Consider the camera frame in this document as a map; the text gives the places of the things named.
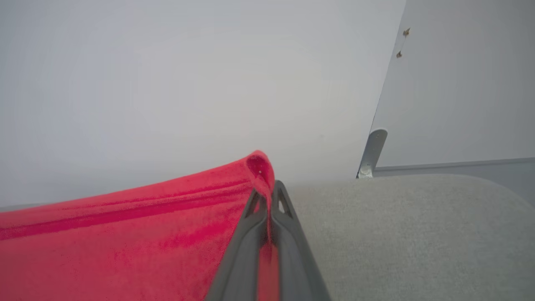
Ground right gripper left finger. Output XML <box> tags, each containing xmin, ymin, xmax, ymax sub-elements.
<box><xmin>205</xmin><ymin>188</ymin><xmax>268</xmax><ymax>301</ymax></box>

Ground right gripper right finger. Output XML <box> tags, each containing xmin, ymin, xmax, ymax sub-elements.
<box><xmin>270</xmin><ymin>181</ymin><xmax>331</xmax><ymax>301</ymax></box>

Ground red and white garment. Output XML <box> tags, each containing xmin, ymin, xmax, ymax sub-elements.
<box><xmin>0</xmin><ymin>150</ymin><xmax>280</xmax><ymax>301</ymax></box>

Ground grey baseboard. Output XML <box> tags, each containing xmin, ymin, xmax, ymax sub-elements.
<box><xmin>373</xmin><ymin>158</ymin><xmax>535</xmax><ymax>206</ymax></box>

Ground silver metal bracket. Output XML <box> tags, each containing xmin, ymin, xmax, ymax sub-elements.
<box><xmin>356</xmin><ymin>128</ymin><xmax>388</xmax><ymax>179</ymax></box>

